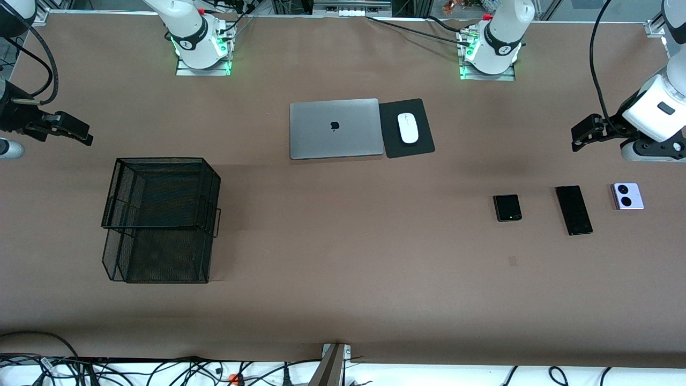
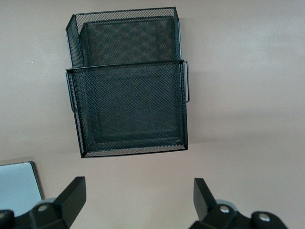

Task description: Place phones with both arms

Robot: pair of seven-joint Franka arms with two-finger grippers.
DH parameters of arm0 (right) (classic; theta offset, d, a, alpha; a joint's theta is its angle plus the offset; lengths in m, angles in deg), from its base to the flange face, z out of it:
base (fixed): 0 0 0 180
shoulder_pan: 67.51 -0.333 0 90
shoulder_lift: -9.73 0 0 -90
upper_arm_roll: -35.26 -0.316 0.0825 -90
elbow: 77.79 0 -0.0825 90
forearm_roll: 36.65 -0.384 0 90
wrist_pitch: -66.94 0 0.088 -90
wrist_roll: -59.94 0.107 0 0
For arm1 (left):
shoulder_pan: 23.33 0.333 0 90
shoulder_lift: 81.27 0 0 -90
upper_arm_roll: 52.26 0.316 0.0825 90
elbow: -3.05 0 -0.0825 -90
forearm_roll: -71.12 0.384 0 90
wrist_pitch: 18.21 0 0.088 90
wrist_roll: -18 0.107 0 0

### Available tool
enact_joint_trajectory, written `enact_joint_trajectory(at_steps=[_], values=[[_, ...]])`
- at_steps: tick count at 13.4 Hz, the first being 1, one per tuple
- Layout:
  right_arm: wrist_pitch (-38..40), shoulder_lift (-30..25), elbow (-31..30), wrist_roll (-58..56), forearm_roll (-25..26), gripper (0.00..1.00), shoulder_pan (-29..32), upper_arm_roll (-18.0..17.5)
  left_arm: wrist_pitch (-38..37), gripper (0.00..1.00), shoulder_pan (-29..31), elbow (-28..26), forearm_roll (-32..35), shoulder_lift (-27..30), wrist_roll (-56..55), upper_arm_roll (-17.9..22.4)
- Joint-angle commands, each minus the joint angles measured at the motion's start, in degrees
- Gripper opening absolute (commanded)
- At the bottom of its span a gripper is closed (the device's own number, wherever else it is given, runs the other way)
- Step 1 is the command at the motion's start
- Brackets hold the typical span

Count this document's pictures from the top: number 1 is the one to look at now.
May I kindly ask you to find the white computer mouse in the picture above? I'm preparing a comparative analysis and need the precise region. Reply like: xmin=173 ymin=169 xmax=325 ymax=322
xmin=397 ymin=113 xmax=419 ymax=145

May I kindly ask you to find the long black smartphone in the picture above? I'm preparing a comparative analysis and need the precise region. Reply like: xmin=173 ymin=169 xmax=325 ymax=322
xmin=555 ymin=185 xmax=594 ymax=236

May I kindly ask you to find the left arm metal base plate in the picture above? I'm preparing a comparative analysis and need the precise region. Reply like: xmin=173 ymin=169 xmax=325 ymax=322
xmin=459 ymin=27 xmax=516 ymax=81

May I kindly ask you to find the black mouse pad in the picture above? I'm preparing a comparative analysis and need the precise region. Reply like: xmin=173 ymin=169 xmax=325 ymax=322
xmin=378 ymin=98 xmax=436 ymax=159

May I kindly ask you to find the long black table cable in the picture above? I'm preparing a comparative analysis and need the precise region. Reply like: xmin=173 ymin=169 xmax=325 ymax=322
xmin=366 ymin=16 xmax=472 ymax=48

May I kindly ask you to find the small black flip phone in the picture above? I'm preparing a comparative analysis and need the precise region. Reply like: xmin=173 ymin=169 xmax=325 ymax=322
xmin=493 ymin=194 xmax=523 ymax=222

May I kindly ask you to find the lavender flip phone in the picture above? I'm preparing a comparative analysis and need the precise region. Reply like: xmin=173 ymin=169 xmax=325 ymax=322
xmin=612 ymin=183 xmax=645 ymax=210

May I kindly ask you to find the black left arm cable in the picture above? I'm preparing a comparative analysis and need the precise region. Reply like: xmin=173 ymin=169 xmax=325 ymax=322
xmin=588 ymin=0 xmax=625 ymax=135

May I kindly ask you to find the grey metal camera post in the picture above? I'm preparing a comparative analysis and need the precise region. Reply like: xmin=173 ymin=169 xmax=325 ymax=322
xmin=308 ymin=343 xmax=352 ymax=386

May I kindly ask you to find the grey power strip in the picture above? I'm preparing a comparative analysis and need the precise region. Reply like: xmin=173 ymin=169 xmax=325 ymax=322
xmin=314 ymin=0 xmax=392 ymax=17

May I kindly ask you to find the black mesh two-tier tray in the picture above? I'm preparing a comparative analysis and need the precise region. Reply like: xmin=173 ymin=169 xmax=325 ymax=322
xmin=101 ymin=157 xmax=222 ymax=284

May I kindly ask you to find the black looped cable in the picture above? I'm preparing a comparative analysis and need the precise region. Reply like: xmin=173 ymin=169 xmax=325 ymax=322
xmin=0 ymin=331 xmax=81 ymax=361

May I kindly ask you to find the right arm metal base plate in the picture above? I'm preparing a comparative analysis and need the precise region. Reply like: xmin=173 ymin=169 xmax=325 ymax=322
xmin=175 ymin=24 xmax=234 ymax=77

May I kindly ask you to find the short black table cable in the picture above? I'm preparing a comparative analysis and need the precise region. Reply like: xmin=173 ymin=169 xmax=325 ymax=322
xmin=426 ymin=15 xmax=468 ymax=33

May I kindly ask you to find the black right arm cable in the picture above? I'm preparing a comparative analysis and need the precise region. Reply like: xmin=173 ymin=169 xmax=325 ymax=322
xmin=0 ymin=5 xmax=58 ymax=105

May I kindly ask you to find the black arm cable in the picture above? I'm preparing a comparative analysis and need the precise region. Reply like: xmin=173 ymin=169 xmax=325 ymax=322
xmin=588 ymin=0 xmax=625 ymax=135
xmin=0 ymin=5 xmax=58 ymax=105

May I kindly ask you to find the silver closed laptop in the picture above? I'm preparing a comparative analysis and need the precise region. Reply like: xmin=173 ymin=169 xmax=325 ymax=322
xmin=289 ymin=98 xmax=385 ymax=160

